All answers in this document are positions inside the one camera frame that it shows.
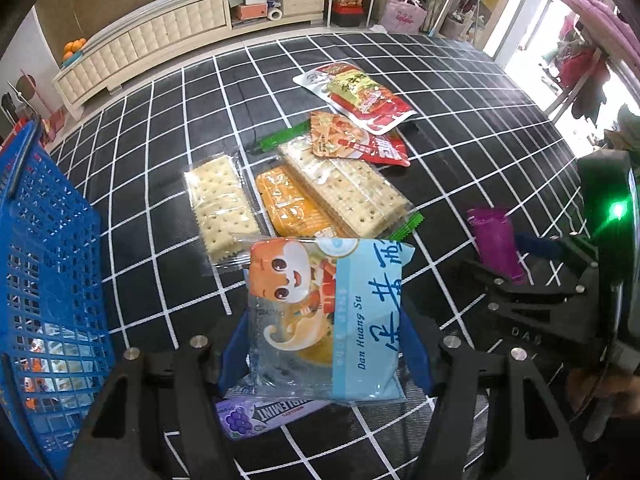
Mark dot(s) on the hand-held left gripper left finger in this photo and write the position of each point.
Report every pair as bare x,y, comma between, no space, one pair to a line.
234,355

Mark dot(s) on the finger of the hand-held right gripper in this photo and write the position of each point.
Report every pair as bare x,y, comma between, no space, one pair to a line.
482,272
542,247

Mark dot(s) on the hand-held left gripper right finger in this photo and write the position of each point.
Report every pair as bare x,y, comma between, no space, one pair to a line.
417,355

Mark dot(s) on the purple snack packet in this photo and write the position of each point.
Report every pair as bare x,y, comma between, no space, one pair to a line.
492,240

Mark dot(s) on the light blue snack packet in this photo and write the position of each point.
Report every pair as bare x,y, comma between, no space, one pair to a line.
320,320

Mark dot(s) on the small clear cracker packet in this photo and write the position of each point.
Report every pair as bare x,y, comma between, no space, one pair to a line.
220,205

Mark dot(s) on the long green-ended cracker packet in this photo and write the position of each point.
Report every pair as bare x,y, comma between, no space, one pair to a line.
345,185

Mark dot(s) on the red konjac snack packet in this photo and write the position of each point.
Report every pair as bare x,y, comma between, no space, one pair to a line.
350,140

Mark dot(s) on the blue plastic basket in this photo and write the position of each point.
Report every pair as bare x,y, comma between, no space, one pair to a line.
50,260

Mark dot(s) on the white and red snack packet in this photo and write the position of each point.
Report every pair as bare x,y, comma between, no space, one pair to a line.
360,95

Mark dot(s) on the person's right hand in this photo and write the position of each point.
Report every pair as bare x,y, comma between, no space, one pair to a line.
610,390

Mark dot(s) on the purple grape gum box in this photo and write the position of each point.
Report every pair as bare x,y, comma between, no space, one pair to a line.
250,417

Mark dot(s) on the clothes drying rack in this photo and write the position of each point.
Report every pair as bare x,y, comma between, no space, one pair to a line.
565,95

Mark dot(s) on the orange and white snack packet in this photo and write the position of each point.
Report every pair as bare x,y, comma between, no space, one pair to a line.
35,385

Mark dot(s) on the pink garment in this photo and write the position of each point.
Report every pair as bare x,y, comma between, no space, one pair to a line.
590,7

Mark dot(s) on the pink bag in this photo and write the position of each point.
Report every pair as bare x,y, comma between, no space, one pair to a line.
402,15

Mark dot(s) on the black crate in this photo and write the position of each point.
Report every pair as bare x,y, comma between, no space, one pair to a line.
347,19

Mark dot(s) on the cream TV cabinet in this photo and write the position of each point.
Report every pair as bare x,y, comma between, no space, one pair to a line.
165,35

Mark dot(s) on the white paper roll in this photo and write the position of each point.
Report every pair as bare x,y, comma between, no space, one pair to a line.
275,13

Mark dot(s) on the orange box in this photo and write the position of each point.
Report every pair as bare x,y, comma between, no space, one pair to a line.
252,11

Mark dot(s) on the pile of oranges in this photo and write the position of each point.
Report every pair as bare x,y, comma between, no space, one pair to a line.
74,47

